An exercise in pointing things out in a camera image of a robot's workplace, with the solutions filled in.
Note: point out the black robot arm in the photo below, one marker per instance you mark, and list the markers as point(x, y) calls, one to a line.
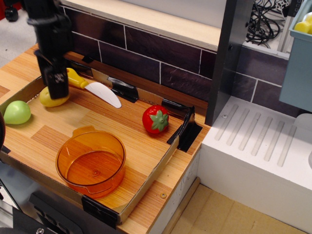
point(43, 7)

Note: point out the yellow toy potato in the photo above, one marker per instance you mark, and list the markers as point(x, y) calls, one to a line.
point(47, 101)

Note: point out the dark grey vertical post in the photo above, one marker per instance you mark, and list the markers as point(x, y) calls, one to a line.
point(233, 34)

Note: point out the yellow toy in bin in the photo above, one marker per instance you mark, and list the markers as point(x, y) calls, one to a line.
point(305, 26)

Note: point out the orange transparent plastic pot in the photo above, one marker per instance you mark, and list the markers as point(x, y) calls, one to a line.
point(92, 162)

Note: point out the green toy pear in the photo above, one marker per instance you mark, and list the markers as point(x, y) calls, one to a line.
point(17, 112)

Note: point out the yellow handled toy knife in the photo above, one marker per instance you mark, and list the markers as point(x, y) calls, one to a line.
point(96, 88)

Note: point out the grey blue plastic bin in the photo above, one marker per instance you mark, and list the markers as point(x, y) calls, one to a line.
point(297, 85)

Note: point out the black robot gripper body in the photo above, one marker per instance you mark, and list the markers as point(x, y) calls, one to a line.
point(54, 36)

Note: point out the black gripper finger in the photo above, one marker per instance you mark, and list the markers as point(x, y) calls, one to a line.
point(56, 78)
point(43, 66)

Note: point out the black caster wheel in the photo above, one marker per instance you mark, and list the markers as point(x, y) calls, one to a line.
point(11, 14)

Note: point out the cardboard fence with black tape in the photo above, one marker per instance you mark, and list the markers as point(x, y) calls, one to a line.
point(159, 168)

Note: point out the red toy strawberry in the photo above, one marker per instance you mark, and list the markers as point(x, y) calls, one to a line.
point(155, 119)

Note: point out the white dish drain rack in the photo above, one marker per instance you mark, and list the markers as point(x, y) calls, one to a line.
point(262, 159)

